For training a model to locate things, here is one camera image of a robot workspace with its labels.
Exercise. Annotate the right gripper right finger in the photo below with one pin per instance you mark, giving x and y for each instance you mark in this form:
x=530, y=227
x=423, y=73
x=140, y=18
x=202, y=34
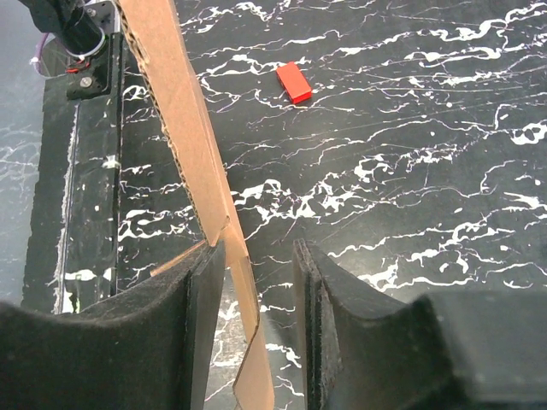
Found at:
x=454, y=349

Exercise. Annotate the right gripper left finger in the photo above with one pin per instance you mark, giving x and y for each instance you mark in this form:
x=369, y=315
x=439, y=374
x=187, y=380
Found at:
x=148, y=347

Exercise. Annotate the cardboard box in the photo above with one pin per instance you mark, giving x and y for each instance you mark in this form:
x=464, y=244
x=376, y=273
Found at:
x=153, y=34

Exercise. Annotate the red rectangular block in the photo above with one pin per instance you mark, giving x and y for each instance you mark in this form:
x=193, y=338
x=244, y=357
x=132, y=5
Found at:
x=294, y=82

